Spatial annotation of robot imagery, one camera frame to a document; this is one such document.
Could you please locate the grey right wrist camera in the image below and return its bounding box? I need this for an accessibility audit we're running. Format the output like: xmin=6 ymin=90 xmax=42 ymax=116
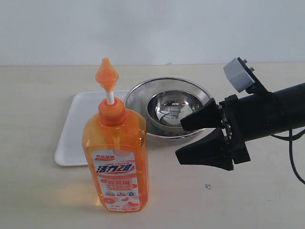
xmin=223 ymin=57 xmax=254 ymax=93

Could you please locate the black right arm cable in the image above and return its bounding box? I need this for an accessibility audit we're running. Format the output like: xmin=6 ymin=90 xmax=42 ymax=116
xmin=271 ymin=128 xmax=305 ymax=185

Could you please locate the white rectangular plastic tray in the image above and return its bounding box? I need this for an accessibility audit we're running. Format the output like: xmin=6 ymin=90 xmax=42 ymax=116
xmin=54 ymin=90 xmax=131 ymax=167

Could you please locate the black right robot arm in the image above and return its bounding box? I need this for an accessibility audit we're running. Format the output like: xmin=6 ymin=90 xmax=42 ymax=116
xmin=175 ymin=79 xmax=305 ymax=171

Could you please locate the orange soap pump bottle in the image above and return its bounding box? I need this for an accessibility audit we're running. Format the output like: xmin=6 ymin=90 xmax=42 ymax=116
xmin=82 ymin=58 xmax=149 ymax=212

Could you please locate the small shiny steel bowl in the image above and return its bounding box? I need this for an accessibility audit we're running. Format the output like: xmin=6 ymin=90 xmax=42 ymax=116
xmin=147 ymin=90 xmax=203 ymax=128

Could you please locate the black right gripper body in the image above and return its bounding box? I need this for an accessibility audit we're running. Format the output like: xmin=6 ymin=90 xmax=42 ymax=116
xmin=220 ymin=94 xmax=251 ymax=164

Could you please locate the large steel mesh colander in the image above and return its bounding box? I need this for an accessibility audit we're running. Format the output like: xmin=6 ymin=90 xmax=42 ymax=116
xmin=124 ymin=77 xmax=212 ymax=140

